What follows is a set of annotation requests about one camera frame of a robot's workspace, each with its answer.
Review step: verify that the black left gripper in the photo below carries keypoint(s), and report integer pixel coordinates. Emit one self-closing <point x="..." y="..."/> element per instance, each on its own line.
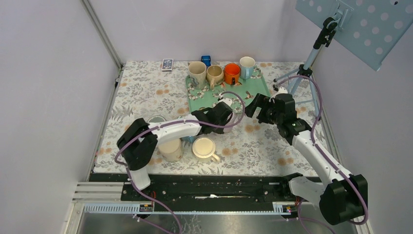
<point x="219" y="130"/>

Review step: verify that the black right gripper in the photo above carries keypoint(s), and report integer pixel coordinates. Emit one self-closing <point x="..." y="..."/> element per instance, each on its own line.
<point x="260" y="101"/>

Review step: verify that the round beige glazed mug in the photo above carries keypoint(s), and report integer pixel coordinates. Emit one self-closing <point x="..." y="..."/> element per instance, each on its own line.
<point x="214" y="75"/>

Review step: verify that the orange mug with black handle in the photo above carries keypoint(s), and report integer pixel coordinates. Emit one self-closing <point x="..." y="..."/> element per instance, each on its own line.
<point x="232" y="73"/>

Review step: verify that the light blue faceted mug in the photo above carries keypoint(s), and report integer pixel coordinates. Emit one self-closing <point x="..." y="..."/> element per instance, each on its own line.
<point x="247" y="64"/>

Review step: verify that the beige seahorse print mug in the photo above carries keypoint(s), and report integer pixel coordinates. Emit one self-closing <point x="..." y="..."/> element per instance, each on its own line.
<point x="197" y="71"/>

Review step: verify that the lilac mug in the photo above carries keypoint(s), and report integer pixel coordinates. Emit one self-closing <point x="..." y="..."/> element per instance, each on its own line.
<point x="231" y="121"/>

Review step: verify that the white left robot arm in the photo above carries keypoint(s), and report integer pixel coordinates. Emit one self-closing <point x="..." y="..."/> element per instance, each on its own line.
<point x="139" y="141"/>

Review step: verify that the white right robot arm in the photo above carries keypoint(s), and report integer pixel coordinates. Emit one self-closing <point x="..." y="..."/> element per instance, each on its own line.
<point x="341" y="196"/>

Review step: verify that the cream yellow mug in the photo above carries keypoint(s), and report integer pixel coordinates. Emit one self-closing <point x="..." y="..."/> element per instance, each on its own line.
<point x="204" y="150"/>

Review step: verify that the blue butterfly mug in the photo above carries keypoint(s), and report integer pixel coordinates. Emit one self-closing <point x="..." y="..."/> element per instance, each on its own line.
<point x="189" y="139"/>

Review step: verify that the beige cartoon print mug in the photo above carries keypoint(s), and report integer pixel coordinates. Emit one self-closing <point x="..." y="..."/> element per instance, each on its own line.
<point x="172" y="150"/>

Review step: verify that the grey mug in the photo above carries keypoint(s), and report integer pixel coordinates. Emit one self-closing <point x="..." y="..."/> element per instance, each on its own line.
<point x="156" y="119"/>

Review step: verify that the blue toy car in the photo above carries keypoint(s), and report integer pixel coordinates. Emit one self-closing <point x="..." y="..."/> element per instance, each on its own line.
<point x="206" y="59"/>

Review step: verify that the floral tablecloth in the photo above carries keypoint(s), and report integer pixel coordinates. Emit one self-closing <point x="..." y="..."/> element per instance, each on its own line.
<point x="144" y="91"/>

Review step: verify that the playing card box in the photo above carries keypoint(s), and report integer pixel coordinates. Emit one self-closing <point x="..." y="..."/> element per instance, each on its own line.
<point x="167" y="65"/>

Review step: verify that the light blue tripod stand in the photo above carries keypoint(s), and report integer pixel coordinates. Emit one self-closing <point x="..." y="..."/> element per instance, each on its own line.
<point x="324" y="38"/>

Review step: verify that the blue dotted panel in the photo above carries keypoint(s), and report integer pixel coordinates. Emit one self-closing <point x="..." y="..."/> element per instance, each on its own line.
<point x="367" y="28"/>

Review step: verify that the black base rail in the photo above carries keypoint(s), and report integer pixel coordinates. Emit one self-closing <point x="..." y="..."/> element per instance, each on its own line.
<point x="173" y="189"/>

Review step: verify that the white slotted cable duct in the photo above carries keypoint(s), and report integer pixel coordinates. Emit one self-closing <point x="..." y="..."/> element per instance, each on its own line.
<point x="207" y="208"/>

